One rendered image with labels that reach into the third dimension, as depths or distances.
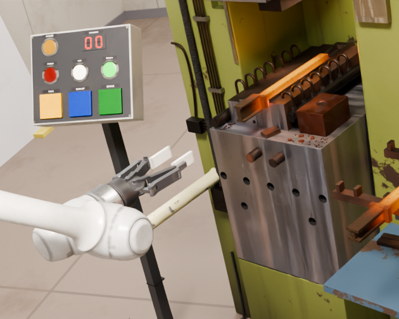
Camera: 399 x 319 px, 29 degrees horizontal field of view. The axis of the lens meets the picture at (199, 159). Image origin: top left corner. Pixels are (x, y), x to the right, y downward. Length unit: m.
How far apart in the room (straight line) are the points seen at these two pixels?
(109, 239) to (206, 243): 1.90
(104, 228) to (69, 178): 2.79
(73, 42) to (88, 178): 1.93
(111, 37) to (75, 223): 0.94
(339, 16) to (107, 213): 1.20
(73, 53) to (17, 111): 2.56
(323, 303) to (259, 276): 0.23
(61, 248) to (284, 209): 0.75
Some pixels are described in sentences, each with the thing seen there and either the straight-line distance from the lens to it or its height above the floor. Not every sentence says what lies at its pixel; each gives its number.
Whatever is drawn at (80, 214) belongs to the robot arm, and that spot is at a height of 1.11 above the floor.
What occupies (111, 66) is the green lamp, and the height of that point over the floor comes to 1.10.
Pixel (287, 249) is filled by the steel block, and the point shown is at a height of 0.56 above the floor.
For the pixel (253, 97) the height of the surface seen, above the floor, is 1.02.
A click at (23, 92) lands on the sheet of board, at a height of 0.27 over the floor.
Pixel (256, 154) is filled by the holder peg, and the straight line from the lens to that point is 2.09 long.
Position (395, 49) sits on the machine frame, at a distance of 1.98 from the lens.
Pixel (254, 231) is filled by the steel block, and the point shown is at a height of 0.59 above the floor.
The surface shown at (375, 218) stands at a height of 0.95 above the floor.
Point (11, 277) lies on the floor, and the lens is 3.60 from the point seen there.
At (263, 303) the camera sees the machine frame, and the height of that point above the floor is 0.32.
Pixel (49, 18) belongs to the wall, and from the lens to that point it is 6.08.
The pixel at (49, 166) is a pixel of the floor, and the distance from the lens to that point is 4.52.
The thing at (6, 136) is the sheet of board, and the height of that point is 0.12.
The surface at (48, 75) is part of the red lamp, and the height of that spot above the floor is 1.09.
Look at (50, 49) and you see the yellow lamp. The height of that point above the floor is 1.16.
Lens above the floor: 1.81
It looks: 26 degrees down
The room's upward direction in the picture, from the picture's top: 13 degrees counter-clockwise
